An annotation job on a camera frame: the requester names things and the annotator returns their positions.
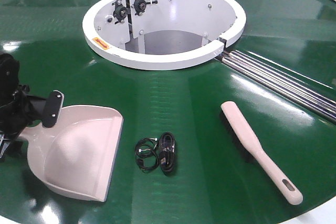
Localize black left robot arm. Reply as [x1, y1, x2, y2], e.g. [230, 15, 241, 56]
[1, 52, 64, 160]

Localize pink dustpan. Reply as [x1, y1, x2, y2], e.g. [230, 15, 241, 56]
[19, 105, 123, 202]

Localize pink hand brush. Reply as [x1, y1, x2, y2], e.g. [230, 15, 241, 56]
[220, 101, 303, 205]

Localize black bearing mount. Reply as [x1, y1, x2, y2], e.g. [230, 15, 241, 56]
[107, 0, 128, 24]
[131, 0, 158, 16]

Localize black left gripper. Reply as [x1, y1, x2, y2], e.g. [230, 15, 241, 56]
[1, 84, 64, 161]

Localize left black bearing mount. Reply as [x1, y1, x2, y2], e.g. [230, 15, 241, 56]
[107, 0, 128, 24]

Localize right black bearing mount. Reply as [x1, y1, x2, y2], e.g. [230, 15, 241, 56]
[131, 0, 158, 16]

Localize thin black wire coil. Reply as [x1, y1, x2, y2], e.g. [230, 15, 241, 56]
[134, 137, 160, 174]

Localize chrome roller bars near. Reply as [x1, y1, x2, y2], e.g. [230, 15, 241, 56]
[216, 50, 335, 123]

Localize white inner conveyor ring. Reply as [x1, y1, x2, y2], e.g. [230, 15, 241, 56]
[81, 0, 247, 71]

